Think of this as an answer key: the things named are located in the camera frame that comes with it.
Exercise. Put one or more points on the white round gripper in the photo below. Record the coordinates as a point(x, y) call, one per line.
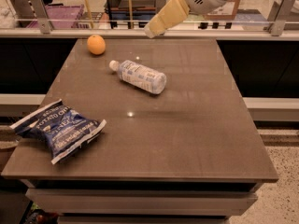
point(175, 9)

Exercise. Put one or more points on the grey metal rail post middle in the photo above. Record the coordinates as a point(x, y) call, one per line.
point(159, 4)

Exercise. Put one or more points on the blue potato chips bag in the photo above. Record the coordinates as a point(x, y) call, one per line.
point(60, 127)

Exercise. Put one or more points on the brown cardboard box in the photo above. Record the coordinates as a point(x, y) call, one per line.
point(225, 12)

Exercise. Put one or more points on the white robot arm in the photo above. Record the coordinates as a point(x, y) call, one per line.
point(176, 11)

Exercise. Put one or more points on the clear plastic water bottle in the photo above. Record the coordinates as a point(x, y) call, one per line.
point(140, 76)

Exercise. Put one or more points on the grey metal rail post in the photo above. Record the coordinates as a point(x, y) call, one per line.
point(159, 4)
point(41, 16)
point(278, 24)

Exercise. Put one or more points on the grey metal rail post right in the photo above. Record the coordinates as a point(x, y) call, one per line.
point(278, 24)

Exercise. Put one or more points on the grey metal rail post left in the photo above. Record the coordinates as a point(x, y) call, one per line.
point(41, 16)

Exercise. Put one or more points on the orange fruit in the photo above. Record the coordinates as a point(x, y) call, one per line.
point(96, 44)

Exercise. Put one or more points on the purple plastic crate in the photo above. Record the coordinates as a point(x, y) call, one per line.
point(64, 17)

